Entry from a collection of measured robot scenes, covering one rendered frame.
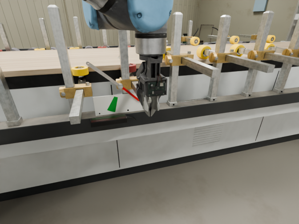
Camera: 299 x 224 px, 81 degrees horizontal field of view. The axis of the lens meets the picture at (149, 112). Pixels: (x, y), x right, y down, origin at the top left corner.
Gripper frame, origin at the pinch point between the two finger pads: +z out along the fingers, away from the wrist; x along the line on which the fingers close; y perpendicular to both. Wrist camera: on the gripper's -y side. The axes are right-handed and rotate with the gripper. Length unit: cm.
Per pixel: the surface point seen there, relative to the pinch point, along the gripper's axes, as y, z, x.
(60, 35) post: -26.4, -24.5, -28.5
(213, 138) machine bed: -50, 58, 70
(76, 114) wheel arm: -1.1, -1.8, -24.2
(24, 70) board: -45, -8, -51
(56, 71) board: -45, -7, -37
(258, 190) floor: -13, 82, 87
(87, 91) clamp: -26.1, -0.9, -22.1
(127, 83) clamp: -26.2, -3.3, -3.8
